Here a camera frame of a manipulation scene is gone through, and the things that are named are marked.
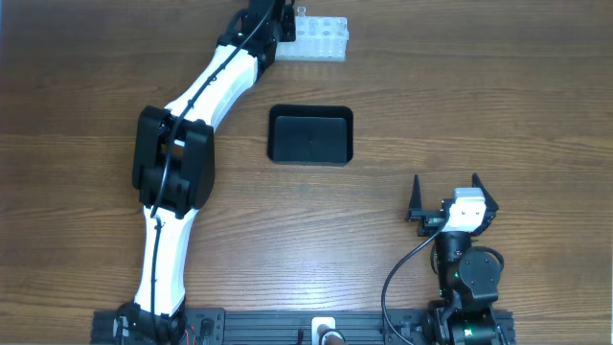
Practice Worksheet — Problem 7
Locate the mounting rail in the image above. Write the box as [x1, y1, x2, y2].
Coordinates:
[90, 306, 516, 345]

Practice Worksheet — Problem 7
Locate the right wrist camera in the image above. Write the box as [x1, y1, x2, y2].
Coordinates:
[446, 187, 488, 234]

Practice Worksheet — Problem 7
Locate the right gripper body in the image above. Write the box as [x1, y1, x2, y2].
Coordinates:
[406, 208, 500, 238]

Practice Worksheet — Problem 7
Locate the white test tube rack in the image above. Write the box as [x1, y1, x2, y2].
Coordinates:
[275, 15, 351, 63]

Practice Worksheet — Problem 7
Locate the black tray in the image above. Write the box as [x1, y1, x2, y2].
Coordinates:
[266, 103, 355, 168]

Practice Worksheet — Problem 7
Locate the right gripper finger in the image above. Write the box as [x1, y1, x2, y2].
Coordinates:
[470, 172, 500, 215]
[408, 173, 424, 212]

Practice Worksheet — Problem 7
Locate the black cable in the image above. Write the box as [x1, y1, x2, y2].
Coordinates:
[380, 218, 452, 345]
[148, 0, 280, 219]

